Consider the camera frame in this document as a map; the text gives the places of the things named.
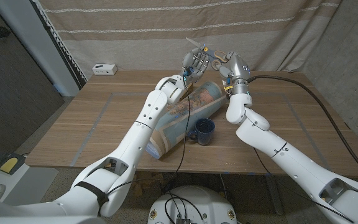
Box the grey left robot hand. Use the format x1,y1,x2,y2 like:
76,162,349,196
181,47,211,83

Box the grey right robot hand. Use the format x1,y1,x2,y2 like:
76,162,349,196
218,51,252,95

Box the grey orange scissors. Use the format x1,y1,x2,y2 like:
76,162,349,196
185,37,230,72

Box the rolled world map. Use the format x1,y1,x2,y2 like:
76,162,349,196
144,81,227,160

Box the dark blue mug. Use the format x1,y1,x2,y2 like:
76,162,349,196
187,118,216,146

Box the white power strip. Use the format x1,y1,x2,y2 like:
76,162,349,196
92,63,119,76

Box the beige striped curtain backdrop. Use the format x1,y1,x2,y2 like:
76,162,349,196
37,0,343,80

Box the cardboard scraps pile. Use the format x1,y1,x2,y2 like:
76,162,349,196
132,172,165,197

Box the white table leg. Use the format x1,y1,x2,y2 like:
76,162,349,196
264,174,285,216

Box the black triangle-patterned trim strip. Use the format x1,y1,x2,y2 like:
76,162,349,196
31,0,88,90

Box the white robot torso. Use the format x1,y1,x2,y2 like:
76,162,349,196
147,185,237,224

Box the dark textured door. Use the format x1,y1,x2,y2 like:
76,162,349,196
0,0,65,155

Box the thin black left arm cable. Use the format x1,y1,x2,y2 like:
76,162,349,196
106,73,192,195

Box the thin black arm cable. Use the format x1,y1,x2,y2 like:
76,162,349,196
252,146,354,223
106,73,192,195

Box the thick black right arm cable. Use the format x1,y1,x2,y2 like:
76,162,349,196
246,74,358,189

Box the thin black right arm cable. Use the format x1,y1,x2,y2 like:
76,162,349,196
252,146,354,223

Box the black torso cable loop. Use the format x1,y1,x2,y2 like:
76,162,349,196
164,192,205,222

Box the white door frame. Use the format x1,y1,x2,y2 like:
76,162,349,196
0,0,80,97

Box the black door handle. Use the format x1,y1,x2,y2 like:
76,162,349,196
0,26,12,40

